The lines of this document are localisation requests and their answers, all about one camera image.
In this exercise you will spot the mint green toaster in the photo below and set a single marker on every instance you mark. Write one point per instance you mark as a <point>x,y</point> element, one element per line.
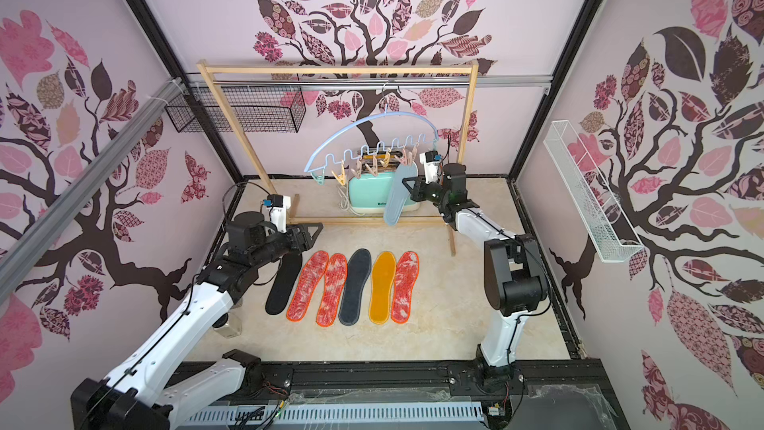
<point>371,179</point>

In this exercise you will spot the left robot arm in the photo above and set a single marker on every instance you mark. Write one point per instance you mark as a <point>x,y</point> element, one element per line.
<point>137,394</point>

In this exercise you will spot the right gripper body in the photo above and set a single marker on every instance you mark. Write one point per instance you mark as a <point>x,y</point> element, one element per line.
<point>426,191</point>

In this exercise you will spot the dark grey insole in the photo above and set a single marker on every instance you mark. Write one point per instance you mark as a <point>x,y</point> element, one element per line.
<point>359,270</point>

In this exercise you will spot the black insole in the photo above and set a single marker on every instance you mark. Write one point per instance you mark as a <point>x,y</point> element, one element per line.
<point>285,279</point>

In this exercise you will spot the yellow insole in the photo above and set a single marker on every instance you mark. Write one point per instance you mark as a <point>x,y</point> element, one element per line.
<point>382,278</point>

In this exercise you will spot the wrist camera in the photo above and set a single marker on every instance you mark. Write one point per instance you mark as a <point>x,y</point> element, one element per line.
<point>278,210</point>
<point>431,161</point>

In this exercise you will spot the grey aluminium rail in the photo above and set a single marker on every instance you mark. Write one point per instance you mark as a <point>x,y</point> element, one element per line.
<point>30,248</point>

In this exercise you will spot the white wire shelf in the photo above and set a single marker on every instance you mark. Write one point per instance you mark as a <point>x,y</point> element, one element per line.
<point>578,159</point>

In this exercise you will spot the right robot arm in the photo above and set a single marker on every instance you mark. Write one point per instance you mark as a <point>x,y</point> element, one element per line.
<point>514,277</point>

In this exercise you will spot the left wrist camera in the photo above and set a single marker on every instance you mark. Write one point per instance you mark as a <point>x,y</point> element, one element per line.
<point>278,210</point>

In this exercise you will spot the light blue insole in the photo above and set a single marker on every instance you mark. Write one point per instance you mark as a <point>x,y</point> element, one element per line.
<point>399,193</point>

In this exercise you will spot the black wire basket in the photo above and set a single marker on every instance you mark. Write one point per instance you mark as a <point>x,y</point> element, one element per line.
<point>258,109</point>

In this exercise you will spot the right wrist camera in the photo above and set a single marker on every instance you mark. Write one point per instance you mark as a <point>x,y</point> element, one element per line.
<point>431,161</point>

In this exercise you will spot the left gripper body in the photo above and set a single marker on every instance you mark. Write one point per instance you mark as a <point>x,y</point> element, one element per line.
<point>287,243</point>

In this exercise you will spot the white slotted cable duct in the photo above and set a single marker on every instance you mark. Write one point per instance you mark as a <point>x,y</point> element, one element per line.
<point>337,415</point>

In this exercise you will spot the glass jar dark lid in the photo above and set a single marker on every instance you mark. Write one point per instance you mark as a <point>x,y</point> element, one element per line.
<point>228,326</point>

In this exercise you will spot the red patterned insole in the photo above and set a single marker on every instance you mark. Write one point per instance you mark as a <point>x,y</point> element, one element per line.
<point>312,273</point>
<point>334,281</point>

